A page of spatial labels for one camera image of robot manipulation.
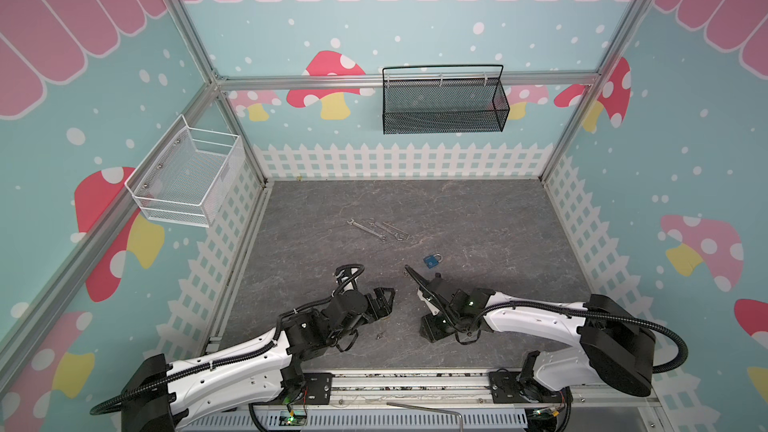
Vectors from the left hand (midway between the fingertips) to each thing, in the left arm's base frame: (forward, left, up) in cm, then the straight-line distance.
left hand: (383, 303), depth 78 cm
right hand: (-4, -11, -9) cm, 15 cm away
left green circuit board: (-24, +20, -13) cm, 34 cm away
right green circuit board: (-22, -40, -12) cm, 47 cm away
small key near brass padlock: (-5, +1, -11) cm, 12 cm away
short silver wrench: (+31, -1, -12) cm, 33 cm away
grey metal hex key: (-22, -12, -11) cm, 28 cm away
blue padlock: (+18, -15, -10) cm, 25 cm away
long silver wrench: (+28, +2, -10) cm, 30 cm away
